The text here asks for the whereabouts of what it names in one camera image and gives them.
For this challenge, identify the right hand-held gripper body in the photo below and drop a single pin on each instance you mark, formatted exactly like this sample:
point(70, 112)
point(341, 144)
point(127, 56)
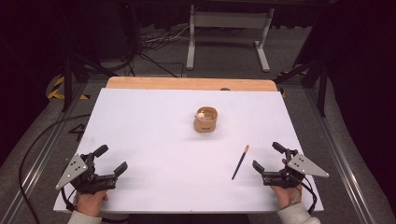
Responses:
point(295, 169)

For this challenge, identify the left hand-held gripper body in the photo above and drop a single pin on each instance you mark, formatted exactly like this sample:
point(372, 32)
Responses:
point(76, 169)

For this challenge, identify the person's right hand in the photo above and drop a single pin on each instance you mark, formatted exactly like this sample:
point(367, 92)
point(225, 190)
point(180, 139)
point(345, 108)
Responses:
point(286, 196)

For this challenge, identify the person's left hand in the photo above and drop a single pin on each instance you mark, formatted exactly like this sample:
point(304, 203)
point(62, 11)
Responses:
point(91, 202)

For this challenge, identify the dark pencil with orange end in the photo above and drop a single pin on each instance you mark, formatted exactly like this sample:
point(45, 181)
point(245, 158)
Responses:
point(240, 162)

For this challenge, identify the white table mat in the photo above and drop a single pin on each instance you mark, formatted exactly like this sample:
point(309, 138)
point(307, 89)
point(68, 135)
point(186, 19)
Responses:
point(174, 155)

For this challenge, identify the tan pen holder cup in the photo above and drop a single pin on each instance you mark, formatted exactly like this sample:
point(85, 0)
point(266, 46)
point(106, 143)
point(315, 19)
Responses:
point(205, 123)

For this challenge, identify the yellow black floor tape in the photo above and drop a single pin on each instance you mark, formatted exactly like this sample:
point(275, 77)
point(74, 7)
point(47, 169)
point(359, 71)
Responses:
point(57, 88)

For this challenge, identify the small pale figurine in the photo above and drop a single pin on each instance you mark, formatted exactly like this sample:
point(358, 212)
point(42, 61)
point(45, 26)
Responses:
point(200, 116)

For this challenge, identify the black tripod stand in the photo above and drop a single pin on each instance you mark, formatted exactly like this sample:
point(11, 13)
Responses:
point(314, 77)
point(74, 74)

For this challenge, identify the dark equipment tower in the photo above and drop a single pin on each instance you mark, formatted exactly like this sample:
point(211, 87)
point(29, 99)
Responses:
point(128, 28)

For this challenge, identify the aluminium floor rail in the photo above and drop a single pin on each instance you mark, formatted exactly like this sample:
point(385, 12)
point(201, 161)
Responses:
point(339, 155)
point(34, 168)

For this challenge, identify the white metal stand frame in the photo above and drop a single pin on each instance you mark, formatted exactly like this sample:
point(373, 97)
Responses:
point(229, 21)

